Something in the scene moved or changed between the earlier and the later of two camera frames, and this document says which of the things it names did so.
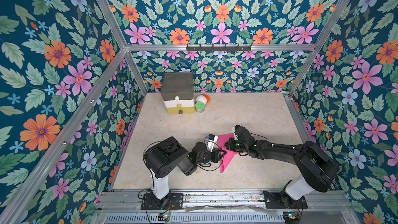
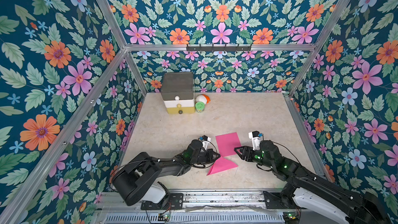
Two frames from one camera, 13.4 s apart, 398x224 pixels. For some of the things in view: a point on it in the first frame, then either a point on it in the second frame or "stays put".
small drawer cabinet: (177, 92) stays put
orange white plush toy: (202, 98) stays put
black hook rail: (218, 49) stays put
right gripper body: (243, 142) to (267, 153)
